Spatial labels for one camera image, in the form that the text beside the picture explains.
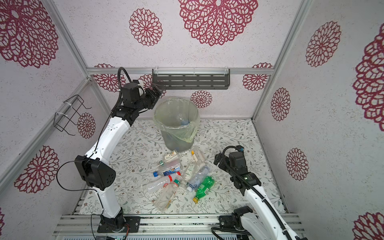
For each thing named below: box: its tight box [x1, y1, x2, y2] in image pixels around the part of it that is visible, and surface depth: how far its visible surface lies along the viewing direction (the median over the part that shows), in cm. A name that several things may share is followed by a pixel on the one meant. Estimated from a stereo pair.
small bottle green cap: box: [159, 149, 180, 166], surface depth 94 cm
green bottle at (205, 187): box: [193, 175, 215, 204], surface depth 83 cm
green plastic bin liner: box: [153, 98, 201, 143], surface depth 94 cm
